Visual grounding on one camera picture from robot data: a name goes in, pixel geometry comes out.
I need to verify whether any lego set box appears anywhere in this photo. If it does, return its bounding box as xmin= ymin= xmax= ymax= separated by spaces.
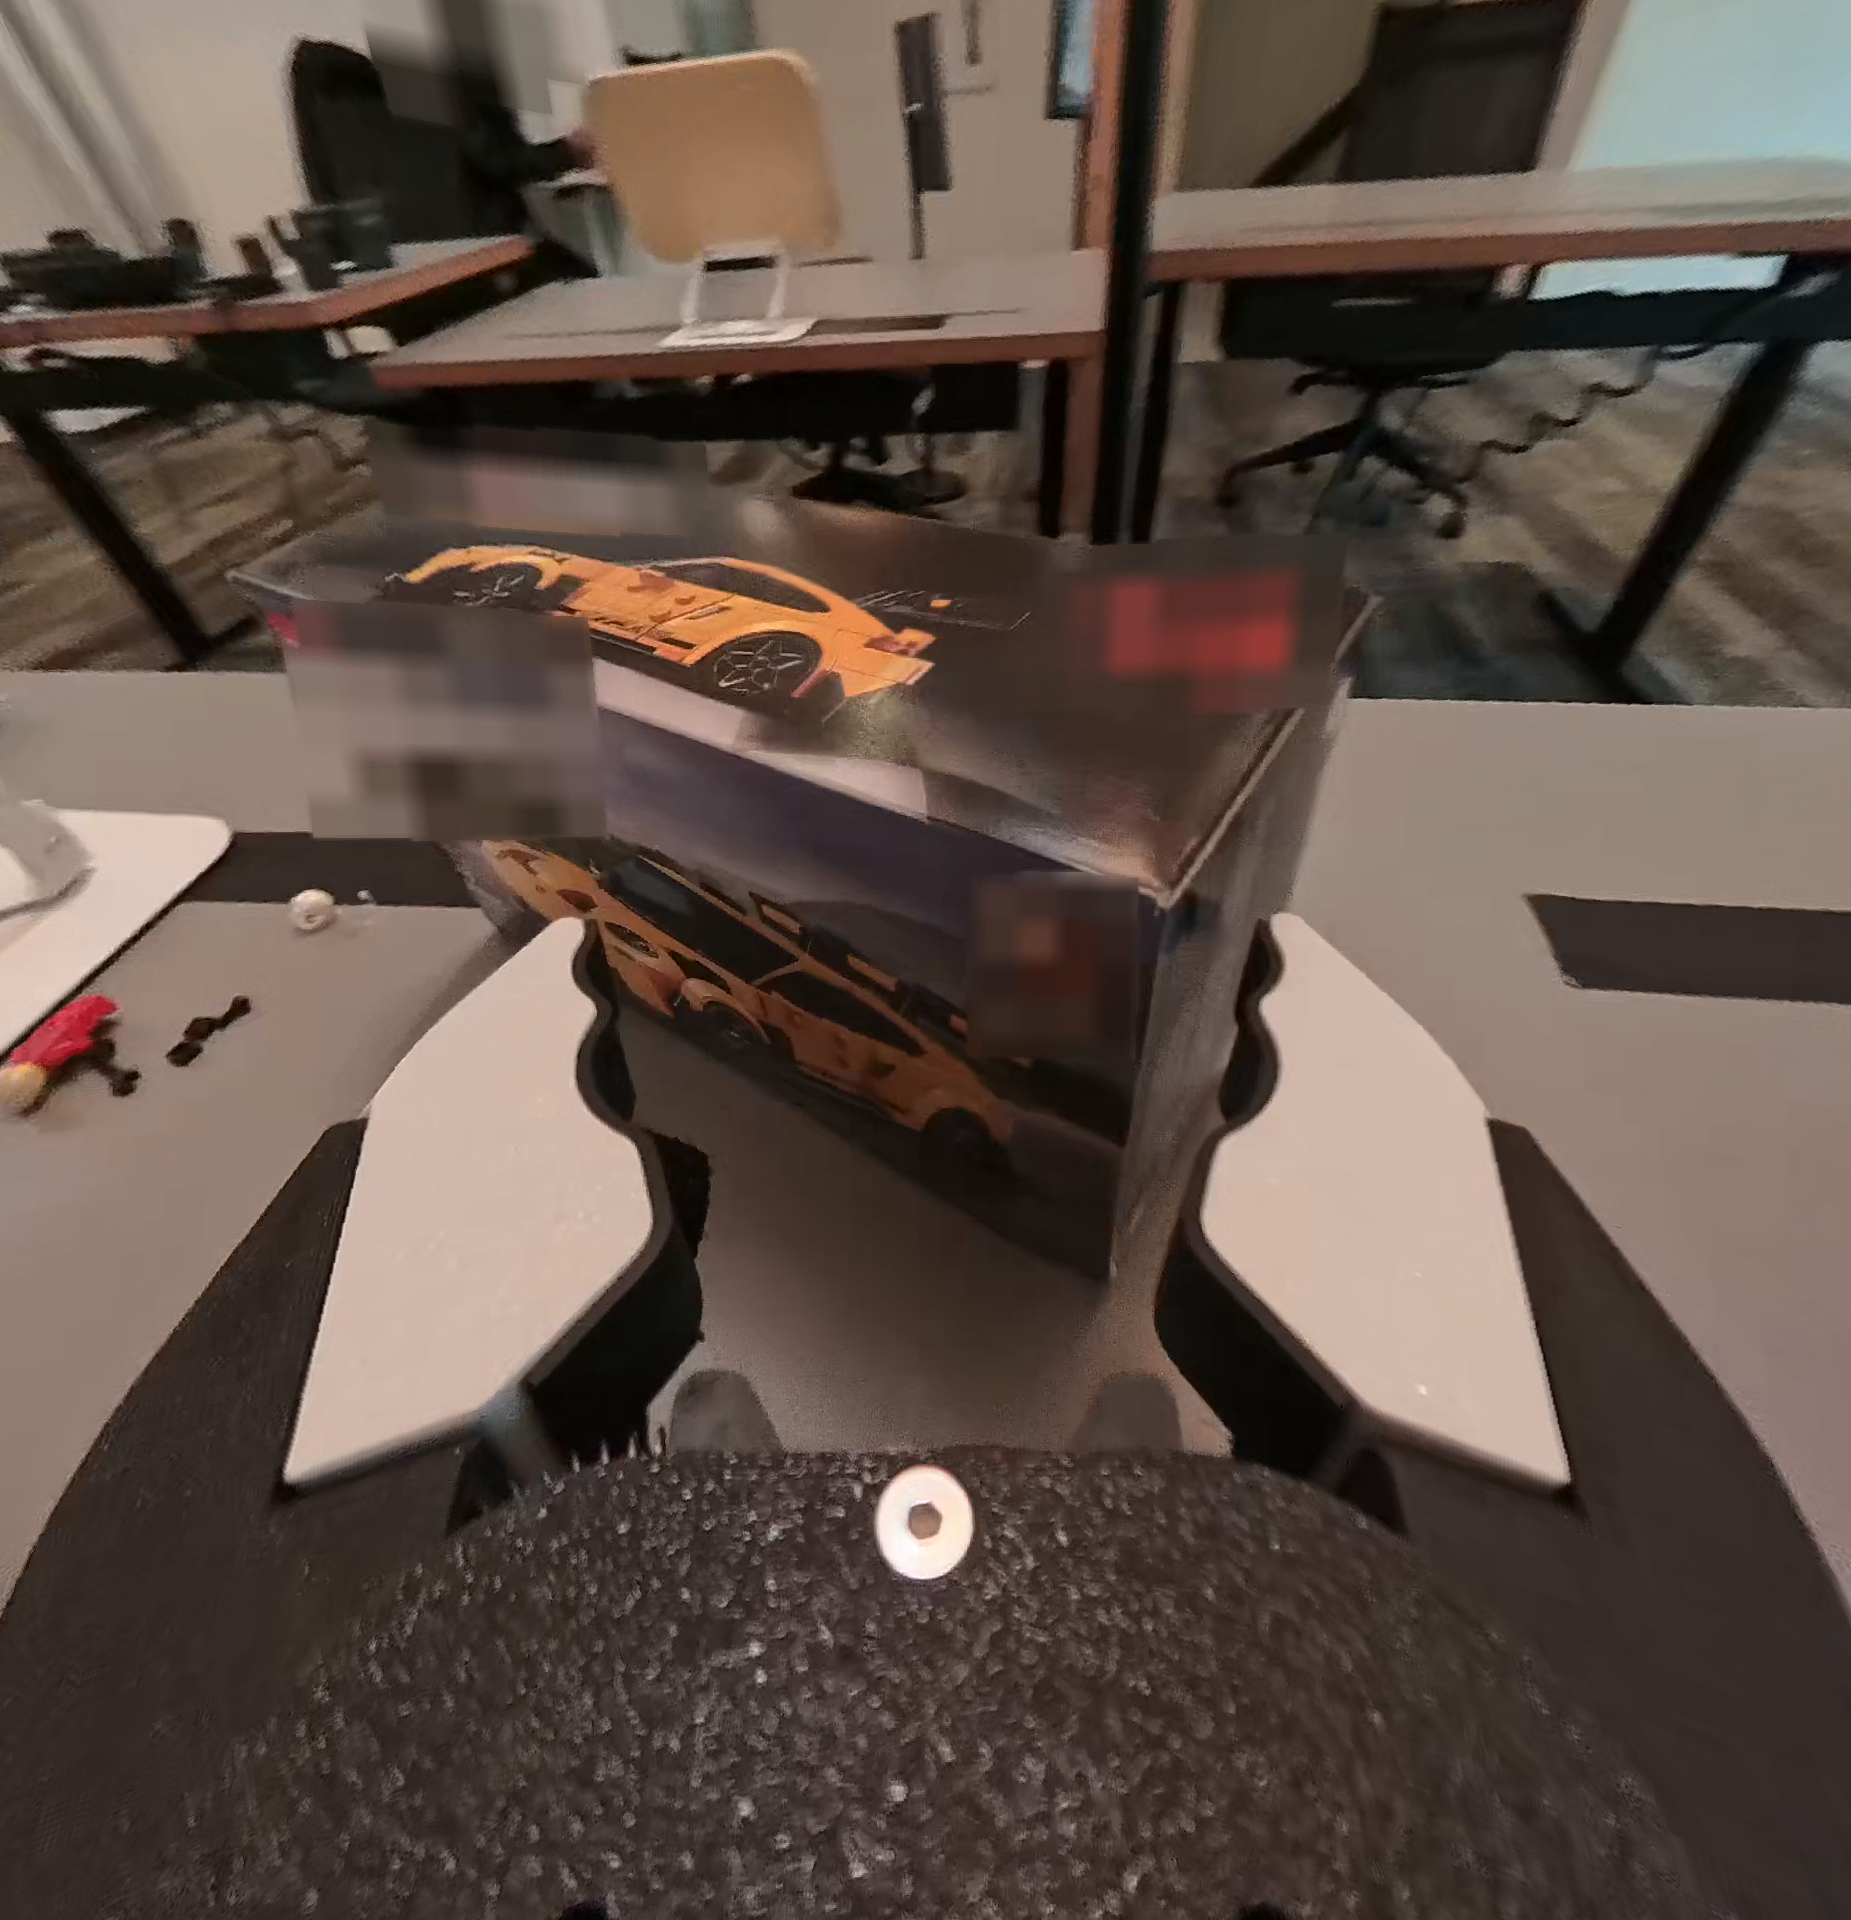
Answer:
xmin=227 ymin=488 xmax=1382 ymax=1285

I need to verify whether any black pillar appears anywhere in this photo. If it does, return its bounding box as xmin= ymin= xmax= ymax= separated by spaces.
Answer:
xmin=1079 ymin=0 xmax=1199 ymax=543

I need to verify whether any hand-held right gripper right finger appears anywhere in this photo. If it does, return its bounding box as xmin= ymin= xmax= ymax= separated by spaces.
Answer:
xmin=1152 ymin=915 xmax=1574 ymax=1491

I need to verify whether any black tape strip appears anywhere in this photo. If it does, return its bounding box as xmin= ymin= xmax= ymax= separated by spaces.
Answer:
xmin=1523 ymin=889 xmax=1851 ymax=1009

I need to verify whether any black office chair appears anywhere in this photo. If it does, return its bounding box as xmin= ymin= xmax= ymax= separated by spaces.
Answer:
xmin=1214 ymin=0 xmax=1599 ymax=539
xmin=284 ymin=36 xmax=574 ymax=249

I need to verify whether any beige rounded panel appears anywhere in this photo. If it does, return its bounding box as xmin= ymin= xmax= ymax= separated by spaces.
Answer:
xmin=583 ymin=44 xmax=847 ymax=349

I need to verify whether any red lego minifigure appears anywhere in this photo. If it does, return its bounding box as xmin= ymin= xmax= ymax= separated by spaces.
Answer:
xmin=0 ymin=995 xmax=143 ymax=1116

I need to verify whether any brown edged office desk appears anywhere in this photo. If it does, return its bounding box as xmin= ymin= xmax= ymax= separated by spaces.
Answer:
xmin=0 ymin=232 xmax=544 ymax=673
xmin=365 ymin=247 xmax=1114 ymax=542
xmin=1149 ymin=155 xmax=1851 ymax=706

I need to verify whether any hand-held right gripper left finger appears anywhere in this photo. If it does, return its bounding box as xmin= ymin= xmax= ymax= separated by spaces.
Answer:
xmin=279 ymin=915 xmax=709 ymax=1490

